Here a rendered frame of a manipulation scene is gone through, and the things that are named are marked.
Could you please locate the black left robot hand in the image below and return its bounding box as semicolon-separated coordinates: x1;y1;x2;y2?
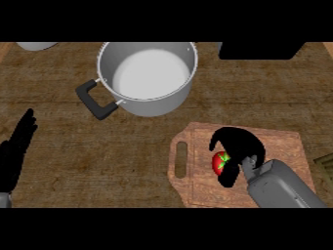
0;107;38;200

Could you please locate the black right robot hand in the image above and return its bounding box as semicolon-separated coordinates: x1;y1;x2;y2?
208;126;267;188

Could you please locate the brown wooden cutting board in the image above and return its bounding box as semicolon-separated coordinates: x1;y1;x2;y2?
167;121;317;209

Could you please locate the grey metal pot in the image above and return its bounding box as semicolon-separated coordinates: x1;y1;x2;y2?
74;42;199;121

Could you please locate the black appliance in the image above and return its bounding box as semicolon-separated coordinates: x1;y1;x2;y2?
218;42;307;61

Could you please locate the pale grey round object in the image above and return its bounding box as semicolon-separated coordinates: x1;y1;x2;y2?
15;42;59;52

